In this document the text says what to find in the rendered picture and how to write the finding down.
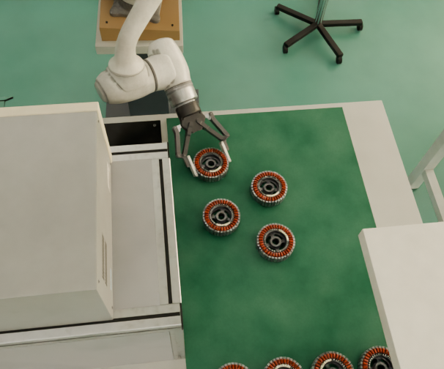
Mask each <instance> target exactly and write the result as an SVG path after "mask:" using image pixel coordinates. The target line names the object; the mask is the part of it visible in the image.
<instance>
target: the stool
mask: <svg viewBox="0 0 444 369"><path fill-rule="evenodd" d="M327 5H328V0H319V2H318V6H317V14H316V17H315V19H314V18H311V17H309V16H307V15H304V14H303V13H300V12H298V11H296V10H293V9H291V8H288V7H286V6H284V5H282V4H278V5H277V6H275V9H274V11H275V15H279V11H281V12H283V13H286V14H287V15H291V16H292V17H294V18H297V19H299V20H301V21H304V22H306V23H309V24H310V26H308V27H306V28H305V29H304V30H302V31H300V32H299V33H297V34H296V35H295V36H293V37H291V38H290V39H288V40H287V41H286V42H284V44H283V53H288V48H289V47H290V46H292V45H294V44H295V43H296V42H297V41H299V40H301V39H302V38H304V37H305V36H306V35H308V34H310V33H311V32H312V31H314V30H315V29H317V30H318V31H319V33H320V34H321V35H322V37H323V38H324V39H325V41H326V43H327V44H328V45H329V46H330V48H331V50H332V51H333V52H334V53H335V55H336V63H337V64H341V63H342V56H343V55H344V54H343V53H342V51H341V49H340V48H339V47H338V46H337V44H336V43H335V41H334V40H333V38H332V37H331V36H330V35H329V33H328V31H327V30H326V29H325V27H334V26H357V30H358V31H362V30H363V21H362V19H349V20H323V18H324V15H325V10H326V8H327Z"/></svg>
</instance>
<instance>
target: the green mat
mask: <svg viewBox="0 0 444 369"><path fill-rule="evenodd" d="M214 117H215V118H216V119H217V120H218V122H219V123H220V124H221V125H222V126H223V128H224V129H225V130H226V131H227V132H228V133H229V134H230V136H229V137H228V138H227V139H226V142H227V144H228V147H229V150H228V151H227V152H228V154H229V157H230V159H231V162H230V163H229V168H228V171H227V174H226V175H225V176H224V178H222V179H220V180H219V181H218V180H217V181H216V182H215V181H214V182H212V180H211V182H209V181H208V182H206V180H205V181H203V180H201V179H200V178H198V177H197V176H196V177H193V174H192V172H191V169H190V167H188V168H187V167H186V165H185V163H184V160H183V159H182V158H176V156H175V142H174V132H173V130H172V127H174V126H177V125H180V121H179V118H167V119H166V123H167V132H168V142H169V154H170V163H171V181H172V191H173V200H174V218H175V228H176V237H177V255H178V264H179V274H180V291H181V300H182V318H183V329H184V340H185V361H186V369H219V368H220V367H221V366H222V365H223V366H224V365H225V364H228V363H232V362H234V363H236V362H238V364H239V363H240V364H242V365H244V366H246V367H247V368H248V369H264V368H265V367H266V365H267V364H268V363H269V362H270V361H271V360H273V359H275V358H277V357H278V358H279V357H286V358H287V357H289V358H291V359H293V360H295V361H296V363H297V362H298V363H299V365H300V366H301V367H302V368H301V369H311V365H312V363H313V361H314V360H315V359H316V358H317V357H318V356H319V355H320V354H322V353H325V352H327V351H335V352H338V353H339V354H342V356H343V355H344V356H345V358H347V359H348V360H347V361H350V362H351V363H350V364H352V365H353V366H352V368H354V369H358V363H359V362H358V360H359V358H360V356H361V354H362V353H363V352H364V351H366V350H367V349H369V348H371V347H373V346H381V347H382V346H384V347H388V346H387V343H386V339H385V335H384V332H383V328H382V324H381V321H380V315H379V312H378V309H377V304H376V301H375V298H374V293H373V290H372V287H371V282H370V279H369V274H368V271H367V268H366V262H365V260H364V257H363V251H362V248H361V246H360V240H359V237H358V234H359V233H360V232H361V231H362V230H363V229H365V228H376V223H375V221H374V216H373V213H372V210H371V206H370V203H369V198H368V196H367V192H366V188H365V185H364V182H363V177H362V175H361V172H360V167H359V165H358V160H357V157H356V154H355V150H354V146H353V144H352V139H351V136H350V134H349V129H348V126H347V121H346V119H345V115H344V111H343V108H342V107H337V108H315V109H303V110H292V111H270V112H258V113H236V114H224V115H214ZM220 142H221V141H219V140H218V139H217V138H215V137H213V136H212V135H210V134H209V133H208V132H206V131H205V130H200V131H196V132H195V133H191V135H190V141H189V146H188V153H187V156H188V155H190V158H191V160H192V162H193V159H194V157H195V155H196V153H197V152H199V151H200V150H202V149H205V148H211V147H212V148H216V149H218V150H221V148H220V145H219V143H220ZM221 151H222V150H221ZM263 171H264V172H265V171H270V172H271V171H272V172H276V173H278V175H279V174H280V175H281V176H282V177H283V178H284V179H285V181H286V183H287V192H286V196H285V199H284V200H283V201H282V202H281V203H280V204H279V205H276V206H262V205H261V204H259V203H257V202H256V201H255V200H254V199H253V196H252V195H251V183H252V180H253V178H254V177H255V176H256V175H257V174H258V173H260V172H263ZM218 198H219V200H220V198H222V199H227V200H229V201H231V202H233V203H234V204H236V206H237V207H238V209H239V210H240V223H239V225H238V227H237V229H236V230H235V231H234V232H233V233H231V234H229V235H228V236H227V235H225V236H220V235H219V236H217V234H216V235H214V234H211V232H209V231H208V230H207V229H206V228H205V227H204V224H203V221H202V215H203V211H204V208H205V206H206V205H207V204H209V202H211V201H212V200H213V201H214V200H215V199H216V200H217V199H218ZM270 223H271V224H272V223H274V225H275V223H277V225H278V223H279V224H282V225H284V226H286V228H288V229H290V231H291V232H292V233H293V235H294V238H295V248H294V250H293V251H292V254H291V255H290V257H288V259H286V260H284V261H281V262H277V261H276V262H272V261H268V260H267V259H264V258H263V257H262V256H261V255H260V254H259V252H258V250H257V249H256V238H257V235H258V233H259V231H260V230H261V228H263V227H264V226H265V225H268V224H270ZM280 226H281V225H280ZM284 226H283V227H284ZM296 363H295V364H296ZM238 364H237V366H238ZM242 365H241V366H242ZM299 365H298V366H299ZM244 368H245V367H244Z"/></svg>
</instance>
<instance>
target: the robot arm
mask: <svg viewBox="0 0 444 369"><path fill-rule="evenodd" d="M161 4H162V0H114V3H113V6H112V8H111V9H110V16H112V17H124V18H126V20H125V22H124V23H123V25H122V28H121V30H120V32H119V35H118V37H117V40H116V47H115V53H114V56H113V57H112V58H111V59H110V60H109V62H108V66H107V67H106V70H104V71H102V72H101V73H100V74H99V75H98V76H97V78H96V79H95V88H96V91H97V93H98V95H99V96H100V98H101V100H102V101H103V102H106V103H108V104H121V103H128V102H130V101H134V100H137V99H140V98H142V97H145V96H147V95H148V94H151V93H153V92H156V91H160V90H164V91H165V93H166V96H167V97H168V100H169V102H170V105H171V107H172V108H176V110H175V111H176V113H177V116H178V118H179V121H180V125H177V126H174V127H172V130H173V132H174V142H175V156H176V158H182V159H183V160H184V163H185V165H186V167H187V168H188V167H190V169H191V172H192V174H193V177H196V176H198V174H197V173H196V169H195V168H194V165H193V162H192V160H191V158H190V155H188V156H187V153H188V146H189V141H190V135H191V133H195V132H196V131H200V130H205V131H206V132H208V133H209V134H210V135H212V136H213V137H215V138H217V139H218V140H219V141H221V142H220V143H219V145H220V148H221V150H222V152H223V153H225V154H226V156H227V157H228V160H229V163H230V162H231V159H230V157H229V154H228V152H227V151H228V150H229V147H228V144H227V142H226V139H227V138H228V137H229V136H230V134H229V133H228V132H227V131H226V130H225V129H224V128H223V126H222V125H221V124H220V123H219V122H218V120H217V119H216V118H215V117H214V114H213V112H212V111H211V112H209V113H207V114H205V115H204V114H203V113H202V112H201V109H200V107H199V104H198V102H197V101H196V100H195V99H196V98H197V97H198V96H197V93H196V90H195V89H194V87H193V83H192V81H191V79H190V71H189V69H188V65H187V62H186V60H185V58H184V56H183V55H182V52H181V50H180V49H179V47H178V45H177V44H176V42H175V41H173V39H172V38H168V37H164V38H160V39H157V40H154V41H152V42H151V43H150V44H149V46H148V50H147V55H148V58H146V59H142V58H141V57H140V56H137V55H136V44H137V42H138V39H139V37H140V36H141V33H142V32H143V30H144V29H145V27H146V26H147V24H148V23H149V22H152V23H159V22H160V8H161ZM205 118H207V119H208V120H210V121H211V122H212V124H213V125H214V126H215V127H216V128H217V129H218V131H219V132H220V133H221V134H222V135H223V136H222V135H220V134H219V133H217V132H216V131H214V130H213V129H212V128H211V127H209V126H208V125H207V124H205V123H204V121H205ZM180 128H182V129H184V130H185V140H184V144H183V149H182V154H181V151H180Z"/></svg>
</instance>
